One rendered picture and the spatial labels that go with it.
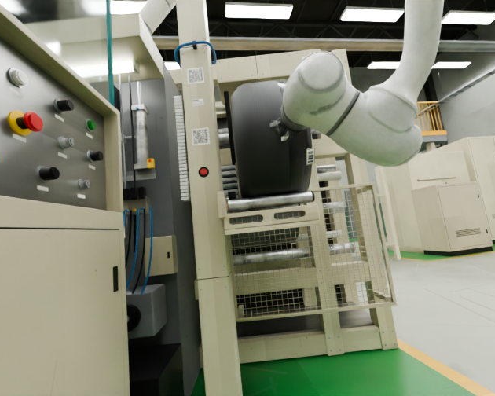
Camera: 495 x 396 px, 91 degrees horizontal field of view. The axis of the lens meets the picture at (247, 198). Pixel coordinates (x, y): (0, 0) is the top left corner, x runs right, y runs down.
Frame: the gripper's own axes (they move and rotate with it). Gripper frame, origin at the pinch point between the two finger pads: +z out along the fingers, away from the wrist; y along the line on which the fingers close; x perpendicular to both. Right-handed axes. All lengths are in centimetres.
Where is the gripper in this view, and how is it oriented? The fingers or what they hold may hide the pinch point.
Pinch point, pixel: (284, 134)
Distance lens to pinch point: 85.7
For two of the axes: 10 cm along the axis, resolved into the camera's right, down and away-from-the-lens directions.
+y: -9.9, 1.1, 0.0
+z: -0.1, 0.0, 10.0
